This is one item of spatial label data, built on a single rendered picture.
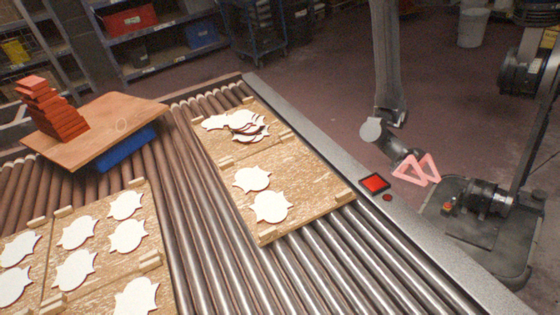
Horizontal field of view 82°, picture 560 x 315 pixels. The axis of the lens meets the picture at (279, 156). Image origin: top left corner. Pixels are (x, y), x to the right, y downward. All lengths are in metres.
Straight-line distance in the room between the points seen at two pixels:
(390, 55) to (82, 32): 5.20
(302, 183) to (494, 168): 1.85
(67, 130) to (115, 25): 3.51
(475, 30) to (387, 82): 3.68
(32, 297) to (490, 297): 1.22
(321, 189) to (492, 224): 1.11
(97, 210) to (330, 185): 0.85
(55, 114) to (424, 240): 1.46
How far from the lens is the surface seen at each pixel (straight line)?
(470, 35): 4.54
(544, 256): 2.30
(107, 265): 1.15
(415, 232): 1.02
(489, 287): 0.96
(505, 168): 2.76
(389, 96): 0.89
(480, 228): 1.95
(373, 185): 1.11
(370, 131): 0.86
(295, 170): 1.18
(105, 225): 1.29
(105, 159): 1.56
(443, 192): 2.11
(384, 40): 0.82
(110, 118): 1.73
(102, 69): 5.85
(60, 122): 1.65
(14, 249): 1.43
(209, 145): 1.43
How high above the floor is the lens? 1.70
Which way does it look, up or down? 38 degrees down
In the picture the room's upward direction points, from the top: 12 degrees counter-clockwise
